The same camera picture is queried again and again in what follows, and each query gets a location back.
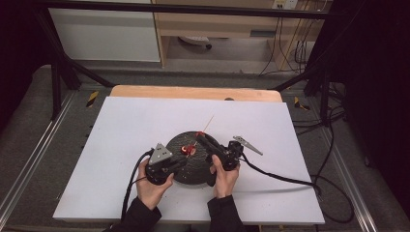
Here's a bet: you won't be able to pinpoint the white power outlet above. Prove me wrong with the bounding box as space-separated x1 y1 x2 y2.
272 0 300 11

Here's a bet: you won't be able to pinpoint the black horizontal frame bar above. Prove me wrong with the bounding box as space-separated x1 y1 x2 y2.
34 0 331 20

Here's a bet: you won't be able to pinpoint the light wooden desk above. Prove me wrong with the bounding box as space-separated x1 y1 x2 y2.
151 0 327 71

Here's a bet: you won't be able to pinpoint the wooden table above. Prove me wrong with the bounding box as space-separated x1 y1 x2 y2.
109 84 283 103

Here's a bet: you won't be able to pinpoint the black floor cables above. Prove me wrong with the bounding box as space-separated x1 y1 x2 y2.
291 81 348 137

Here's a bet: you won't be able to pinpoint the person's right hand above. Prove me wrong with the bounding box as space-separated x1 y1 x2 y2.
209 154 242 199

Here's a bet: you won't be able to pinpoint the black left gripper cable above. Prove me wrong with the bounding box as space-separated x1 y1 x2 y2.
120 148 156 222

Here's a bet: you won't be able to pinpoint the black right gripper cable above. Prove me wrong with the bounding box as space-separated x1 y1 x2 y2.
240 152 356 224

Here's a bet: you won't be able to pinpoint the hanging cables under desk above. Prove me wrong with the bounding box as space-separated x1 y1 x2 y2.
258 9 321 77

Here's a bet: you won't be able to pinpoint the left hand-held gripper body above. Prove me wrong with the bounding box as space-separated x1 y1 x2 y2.
144 142 182 187

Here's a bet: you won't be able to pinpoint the yellow black tape strip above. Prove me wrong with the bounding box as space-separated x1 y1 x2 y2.
85 90 101 109
293 96 311 111

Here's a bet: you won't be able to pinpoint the white board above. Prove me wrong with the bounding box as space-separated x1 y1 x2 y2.
52 96 326 225

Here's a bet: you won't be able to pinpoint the white cabinet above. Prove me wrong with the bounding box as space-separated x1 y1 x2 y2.
47 0 161 63

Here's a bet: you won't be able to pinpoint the thin bamboo skewer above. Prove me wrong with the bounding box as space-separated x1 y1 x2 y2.
192 115 215 149

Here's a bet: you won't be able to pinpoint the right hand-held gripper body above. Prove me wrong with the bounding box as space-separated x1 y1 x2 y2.
211 135 264 172

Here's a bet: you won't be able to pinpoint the black metal stand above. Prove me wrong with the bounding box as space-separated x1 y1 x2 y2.
34 9 116 121
272 47 334 126

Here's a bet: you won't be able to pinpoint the round black speckled plate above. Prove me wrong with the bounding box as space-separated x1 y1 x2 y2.
164 130 226 187

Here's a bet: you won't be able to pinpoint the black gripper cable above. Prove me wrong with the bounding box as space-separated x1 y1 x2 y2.
240 152 356 224
120 148 156 222

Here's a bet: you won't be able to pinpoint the aluminium floor rail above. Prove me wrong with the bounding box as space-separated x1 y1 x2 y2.
318 127 379 232
0 91 77 220

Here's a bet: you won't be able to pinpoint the person's left hand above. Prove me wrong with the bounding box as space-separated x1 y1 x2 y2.
135 158 175 212

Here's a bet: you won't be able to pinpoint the chair base with caster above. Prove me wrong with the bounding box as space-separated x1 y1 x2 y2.
177 35 214 50

